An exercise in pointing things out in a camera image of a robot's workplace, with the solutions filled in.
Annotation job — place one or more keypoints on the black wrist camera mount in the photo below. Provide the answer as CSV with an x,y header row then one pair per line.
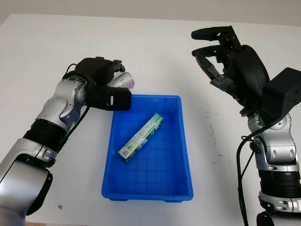
x,y
110,97
282,94

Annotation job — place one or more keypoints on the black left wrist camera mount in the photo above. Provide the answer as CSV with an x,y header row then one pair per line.
x,y
110,97

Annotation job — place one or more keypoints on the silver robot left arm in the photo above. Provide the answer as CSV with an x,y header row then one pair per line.
x,y
56,110

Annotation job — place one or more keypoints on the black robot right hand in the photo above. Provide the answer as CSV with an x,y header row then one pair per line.
x,y
247,73

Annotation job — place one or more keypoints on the blue plastic tray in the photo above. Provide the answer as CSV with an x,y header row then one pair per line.
x,y
160,169

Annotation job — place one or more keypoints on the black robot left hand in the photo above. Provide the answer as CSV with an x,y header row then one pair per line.
x,y
98,69

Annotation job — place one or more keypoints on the green toothpaste box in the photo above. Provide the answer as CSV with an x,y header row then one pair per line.
x,y
141,137

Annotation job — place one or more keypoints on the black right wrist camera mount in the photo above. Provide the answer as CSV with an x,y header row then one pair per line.
x,y
282,94

